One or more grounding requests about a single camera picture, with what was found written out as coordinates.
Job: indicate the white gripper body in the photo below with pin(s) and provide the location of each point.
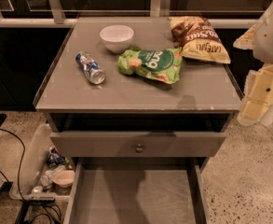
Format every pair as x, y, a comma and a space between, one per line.
270, 37

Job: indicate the green rice chip bag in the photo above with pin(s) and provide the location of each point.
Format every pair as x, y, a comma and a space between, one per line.
163, 66

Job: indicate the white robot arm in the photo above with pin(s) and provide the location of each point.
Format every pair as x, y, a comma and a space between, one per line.
262, 40

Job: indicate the brown yellow chip bag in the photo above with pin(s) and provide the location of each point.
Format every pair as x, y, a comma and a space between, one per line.
197, 39

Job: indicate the round metal drawer knob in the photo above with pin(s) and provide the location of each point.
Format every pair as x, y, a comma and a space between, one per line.
139, 148

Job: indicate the grey drawer cabinet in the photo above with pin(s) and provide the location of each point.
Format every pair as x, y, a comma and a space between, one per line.
204, 99

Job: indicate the closed grey top drawer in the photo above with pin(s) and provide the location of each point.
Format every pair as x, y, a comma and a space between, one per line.
123, 144

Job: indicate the open grey middle drawer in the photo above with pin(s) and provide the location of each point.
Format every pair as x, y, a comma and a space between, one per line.
137, 191

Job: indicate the metal window railing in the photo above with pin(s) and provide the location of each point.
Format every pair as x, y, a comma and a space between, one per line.
227, 14

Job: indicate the white ceramic bowl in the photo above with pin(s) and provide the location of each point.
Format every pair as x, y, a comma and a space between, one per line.
117, 38

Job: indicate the crushed blue soda can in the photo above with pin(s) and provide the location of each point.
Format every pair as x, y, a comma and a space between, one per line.
91, 70

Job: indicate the small bowl in bin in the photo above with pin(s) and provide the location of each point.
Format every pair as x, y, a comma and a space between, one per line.
64, 179

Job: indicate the blue wrapper in bin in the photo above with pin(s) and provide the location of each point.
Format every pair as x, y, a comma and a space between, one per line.
54, 158

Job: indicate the clear plastic storage bin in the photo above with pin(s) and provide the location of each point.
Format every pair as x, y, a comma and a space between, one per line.
33, 166

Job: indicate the plastic bottle in bin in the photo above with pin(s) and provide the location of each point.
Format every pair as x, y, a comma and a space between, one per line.
46, 179

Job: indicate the black power strip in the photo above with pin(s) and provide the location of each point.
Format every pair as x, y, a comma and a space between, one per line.
42, 199

